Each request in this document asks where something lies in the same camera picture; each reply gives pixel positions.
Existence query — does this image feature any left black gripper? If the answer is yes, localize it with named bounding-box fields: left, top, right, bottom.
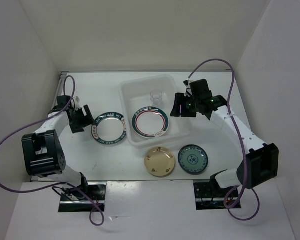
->
left=69, top=105, right=97, bottom=134

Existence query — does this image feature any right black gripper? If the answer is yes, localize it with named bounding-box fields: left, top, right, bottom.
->
left=170, top=92, right=200, bottom=118

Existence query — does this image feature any dark green rimmed white plate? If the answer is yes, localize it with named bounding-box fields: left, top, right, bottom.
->
left=91, top=111, right=127, bottom=146

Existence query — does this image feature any clear plastic cup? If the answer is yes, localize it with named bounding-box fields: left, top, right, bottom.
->
left=150, top=89, right=163, bottom=106

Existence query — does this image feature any green red striped white plate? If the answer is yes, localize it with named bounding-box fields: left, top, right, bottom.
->
left=131, top=106, right=170, bottom=139

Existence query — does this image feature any clear plastic bin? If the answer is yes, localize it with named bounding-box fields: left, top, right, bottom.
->
left=119, top=75, right=192, bottom=148

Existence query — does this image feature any cream patterned plate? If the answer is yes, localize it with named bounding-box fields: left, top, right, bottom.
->
left=144, top=146, right=176, bottom=178

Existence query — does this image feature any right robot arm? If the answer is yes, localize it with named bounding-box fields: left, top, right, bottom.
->
left=170, top=93, right=279, bottom=197

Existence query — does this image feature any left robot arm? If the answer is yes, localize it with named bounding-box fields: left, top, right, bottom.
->
left=21, top=105, right=94, bottom=200

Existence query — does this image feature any blue patterned plate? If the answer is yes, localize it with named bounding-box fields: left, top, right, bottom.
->
left=178, top=144, right=209, bottom=175

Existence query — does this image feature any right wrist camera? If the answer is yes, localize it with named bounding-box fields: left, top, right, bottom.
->
left=183, top=79, right=213, bottom=100

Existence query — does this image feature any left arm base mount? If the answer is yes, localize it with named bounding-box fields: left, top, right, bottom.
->
left=52, top=182, right=107, bottom=213

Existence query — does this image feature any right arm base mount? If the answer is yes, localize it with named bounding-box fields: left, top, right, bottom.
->
left=193, top=179, right=232, bottom=211

